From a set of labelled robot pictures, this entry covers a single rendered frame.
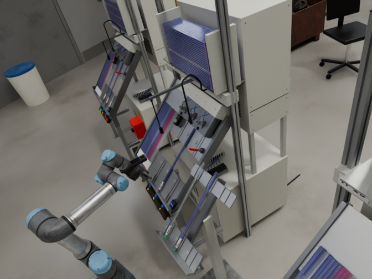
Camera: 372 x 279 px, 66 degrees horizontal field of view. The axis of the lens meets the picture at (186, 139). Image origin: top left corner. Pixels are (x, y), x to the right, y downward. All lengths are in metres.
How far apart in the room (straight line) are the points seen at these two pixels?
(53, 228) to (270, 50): 1.40
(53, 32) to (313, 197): 5.49
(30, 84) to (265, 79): 4.52
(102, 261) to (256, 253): 1.23
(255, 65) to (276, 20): 0.24
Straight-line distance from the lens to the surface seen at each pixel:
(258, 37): 1.60
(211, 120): 1.68
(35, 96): 5.71
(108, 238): 2.88
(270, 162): 2.21
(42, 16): 6.46
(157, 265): 2.56
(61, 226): 1.50
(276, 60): 1.74
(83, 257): 1.85
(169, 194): 1.92
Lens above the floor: 2.18
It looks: 38 degrees down
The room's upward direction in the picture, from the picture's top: 15 degrees counter-clockwise
